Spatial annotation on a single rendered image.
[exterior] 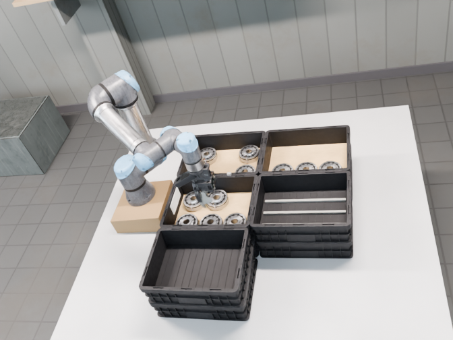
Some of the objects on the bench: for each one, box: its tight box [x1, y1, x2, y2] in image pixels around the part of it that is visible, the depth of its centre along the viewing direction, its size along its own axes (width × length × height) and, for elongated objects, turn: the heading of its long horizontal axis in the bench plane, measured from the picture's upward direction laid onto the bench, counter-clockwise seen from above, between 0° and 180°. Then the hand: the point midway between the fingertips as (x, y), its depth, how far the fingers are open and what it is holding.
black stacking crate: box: [148, 246, 258, 321], centre depth 199 cm, size 40×30×12 cm
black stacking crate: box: [255, 190, 353, 258], centre depth 208 cm, size 40×30×12 cm
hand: (203, 200), depth 202 cm, fingers open, 5 cm apart
